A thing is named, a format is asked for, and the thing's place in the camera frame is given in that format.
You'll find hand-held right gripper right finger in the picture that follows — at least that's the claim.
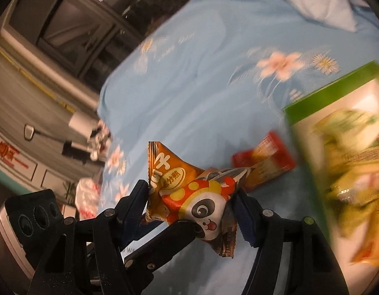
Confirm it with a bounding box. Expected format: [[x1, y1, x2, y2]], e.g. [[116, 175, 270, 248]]
[[233, 189, 350, 295]]

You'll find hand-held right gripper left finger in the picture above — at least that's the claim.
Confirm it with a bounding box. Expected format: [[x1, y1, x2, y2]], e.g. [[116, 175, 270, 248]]
[[28, 180, 150, 295]]

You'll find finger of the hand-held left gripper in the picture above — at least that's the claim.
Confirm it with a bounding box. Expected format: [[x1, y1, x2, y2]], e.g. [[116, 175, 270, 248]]
[[123, 221, 203, 295]]

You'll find orange panda snack packet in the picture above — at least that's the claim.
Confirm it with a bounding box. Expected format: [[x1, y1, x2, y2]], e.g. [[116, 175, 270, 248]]
[[145, 141, 255, 257]]

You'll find yellow snack packet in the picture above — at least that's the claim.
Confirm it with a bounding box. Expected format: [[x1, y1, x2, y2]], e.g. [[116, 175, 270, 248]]
[[329, 160, 379, 265]]

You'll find green box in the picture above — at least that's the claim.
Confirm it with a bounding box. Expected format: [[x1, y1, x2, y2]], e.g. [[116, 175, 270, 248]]
[[282, 61, 379, 266]]

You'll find small green plant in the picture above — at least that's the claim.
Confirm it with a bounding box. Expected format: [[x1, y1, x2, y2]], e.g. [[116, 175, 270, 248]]
[[64, 183, 77, 205]]

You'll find white plastic bag red print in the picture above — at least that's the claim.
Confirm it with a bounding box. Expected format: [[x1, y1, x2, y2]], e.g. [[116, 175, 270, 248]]
[[75, 178, 101, 219]]

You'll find crumpled wrapper pile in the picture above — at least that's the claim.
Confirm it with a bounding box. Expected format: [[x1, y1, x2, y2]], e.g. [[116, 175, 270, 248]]
[[87, 120, 112, 160]]

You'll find red snack packet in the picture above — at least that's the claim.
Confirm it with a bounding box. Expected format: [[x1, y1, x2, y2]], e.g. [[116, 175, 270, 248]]
[[232, 131, 297, 191]]

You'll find black stick vacuum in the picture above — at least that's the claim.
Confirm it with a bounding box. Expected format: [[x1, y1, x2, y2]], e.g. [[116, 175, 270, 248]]
[[23, 124, 92, 163]]

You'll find white cylinder bin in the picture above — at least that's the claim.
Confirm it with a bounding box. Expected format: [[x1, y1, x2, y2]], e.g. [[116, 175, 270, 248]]
[[68, 112, 98, 136]]

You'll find yellow pipe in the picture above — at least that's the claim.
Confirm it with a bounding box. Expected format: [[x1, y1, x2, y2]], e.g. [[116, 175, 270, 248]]
[[0, 41, 76, 114]]

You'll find blue pillow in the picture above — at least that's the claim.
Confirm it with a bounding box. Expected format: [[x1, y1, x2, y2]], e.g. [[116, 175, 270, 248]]
[[260, 0, 375, 33]]

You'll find red wall decoration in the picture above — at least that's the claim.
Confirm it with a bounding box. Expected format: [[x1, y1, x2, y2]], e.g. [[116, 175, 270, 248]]
[[0, 138, 30, 170]]

